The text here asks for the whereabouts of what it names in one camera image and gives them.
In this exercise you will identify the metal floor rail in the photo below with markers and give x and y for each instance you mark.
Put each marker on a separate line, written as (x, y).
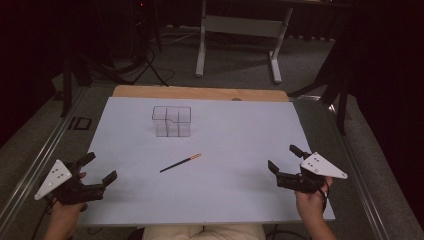
(360, 186)
(36, 163)

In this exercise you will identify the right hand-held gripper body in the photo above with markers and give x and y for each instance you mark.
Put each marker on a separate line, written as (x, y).
(300, 181)

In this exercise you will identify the white metal stand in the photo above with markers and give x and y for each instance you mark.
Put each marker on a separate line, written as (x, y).
(243, 26)

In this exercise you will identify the person's left hand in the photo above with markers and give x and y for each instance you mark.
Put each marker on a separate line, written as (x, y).
(68, 210)

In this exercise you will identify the black pencil with striped end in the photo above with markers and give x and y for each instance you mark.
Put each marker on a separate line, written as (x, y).
(180, 163)

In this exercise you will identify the person's legs in beige trousers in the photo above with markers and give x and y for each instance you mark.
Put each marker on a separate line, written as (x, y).
(203, 232)

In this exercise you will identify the wooden table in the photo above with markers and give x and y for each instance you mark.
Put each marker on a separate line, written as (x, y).
(200, 92)

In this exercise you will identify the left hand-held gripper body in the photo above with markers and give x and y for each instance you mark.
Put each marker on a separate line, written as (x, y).
(75, 191)

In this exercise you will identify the black stand with angled legs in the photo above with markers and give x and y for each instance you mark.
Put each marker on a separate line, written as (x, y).
(340, 86)

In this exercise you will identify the white board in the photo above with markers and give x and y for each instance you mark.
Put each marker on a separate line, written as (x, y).
(226, 150)

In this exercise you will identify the clear plastic desk organizer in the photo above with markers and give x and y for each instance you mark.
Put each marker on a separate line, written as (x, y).
(172, 121)

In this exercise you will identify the person's right hand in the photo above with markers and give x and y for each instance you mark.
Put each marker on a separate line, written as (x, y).
(310, 203)

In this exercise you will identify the black tripod stand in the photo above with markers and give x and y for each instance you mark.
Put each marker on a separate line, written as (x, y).
(68, 83)

